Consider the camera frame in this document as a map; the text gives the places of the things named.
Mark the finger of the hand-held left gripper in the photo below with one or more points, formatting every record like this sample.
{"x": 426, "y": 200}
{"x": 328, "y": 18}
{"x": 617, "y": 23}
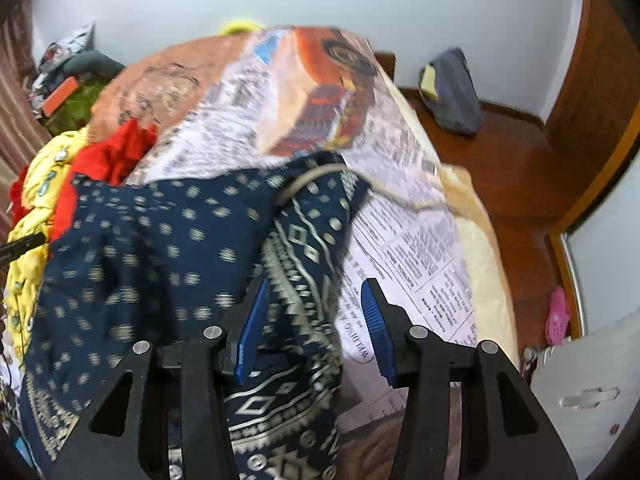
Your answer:
{"x": 22, "y": 248}

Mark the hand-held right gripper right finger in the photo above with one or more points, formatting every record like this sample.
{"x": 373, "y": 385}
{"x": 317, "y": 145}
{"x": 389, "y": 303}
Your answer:
{"x": 377, "y": 330}

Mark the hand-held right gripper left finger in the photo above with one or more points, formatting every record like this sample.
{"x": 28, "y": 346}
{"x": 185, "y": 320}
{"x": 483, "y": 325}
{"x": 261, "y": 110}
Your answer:
{"x": 252, "y": 330}

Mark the navy patterned hoodie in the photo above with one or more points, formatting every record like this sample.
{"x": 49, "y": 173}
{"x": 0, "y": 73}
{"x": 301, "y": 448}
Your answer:
{"x": 150, "y": 240}

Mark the pile of mixed clothes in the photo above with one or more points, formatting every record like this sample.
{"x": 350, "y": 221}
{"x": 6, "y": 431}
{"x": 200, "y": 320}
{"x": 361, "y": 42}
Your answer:
{"x": 65, "y": 47}

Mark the yellow cartoon print pajamas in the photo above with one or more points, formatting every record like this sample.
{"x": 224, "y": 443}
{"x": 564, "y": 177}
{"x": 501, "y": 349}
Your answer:
{"x": 35, "y": 210}

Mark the red fluffy garment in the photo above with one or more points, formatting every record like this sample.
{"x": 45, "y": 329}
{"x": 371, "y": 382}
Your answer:
{"x": 19, "y": 192}

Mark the cream bed mattress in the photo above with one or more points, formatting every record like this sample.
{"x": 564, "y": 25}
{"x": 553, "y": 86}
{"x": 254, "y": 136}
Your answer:
{"x": 480, "y": 240}

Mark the brown striped curtain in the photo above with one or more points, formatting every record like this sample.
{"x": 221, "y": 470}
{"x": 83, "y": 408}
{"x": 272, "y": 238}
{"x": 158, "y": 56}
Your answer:
{"x": 17, "y": 100}

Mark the orange box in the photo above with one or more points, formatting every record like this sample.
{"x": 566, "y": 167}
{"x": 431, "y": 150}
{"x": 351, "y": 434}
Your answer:
{"x": 60, "y": 97}

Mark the pink clog shoe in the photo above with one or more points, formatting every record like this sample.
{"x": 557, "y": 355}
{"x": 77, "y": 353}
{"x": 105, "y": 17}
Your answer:
{"x": 557, "y": 315}

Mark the grey pillow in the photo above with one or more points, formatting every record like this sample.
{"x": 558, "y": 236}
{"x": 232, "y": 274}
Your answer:
{"x": 95, "y": 64}

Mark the printed bed blanket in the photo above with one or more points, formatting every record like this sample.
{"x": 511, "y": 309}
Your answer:
{"x": 390, "y": 130}

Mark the white plastic stool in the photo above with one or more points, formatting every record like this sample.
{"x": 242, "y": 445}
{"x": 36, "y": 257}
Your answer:
{"x": 590, "y": 360}

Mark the white heart-sticker wardrobe door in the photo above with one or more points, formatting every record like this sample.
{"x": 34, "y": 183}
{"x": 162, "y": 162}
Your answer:
{"x": 605, "y": 260}

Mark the dark blue bag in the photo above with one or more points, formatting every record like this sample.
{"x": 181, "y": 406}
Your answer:
{"x": 455, "y": 95}

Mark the yellow chair back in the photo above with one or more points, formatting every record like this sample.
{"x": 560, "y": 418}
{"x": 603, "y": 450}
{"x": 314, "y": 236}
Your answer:
{"x": 241, "y": 26}

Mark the brown wooden door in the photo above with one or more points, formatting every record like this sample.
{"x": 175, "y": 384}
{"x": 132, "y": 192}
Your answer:
{"x": 595, "y": 50}

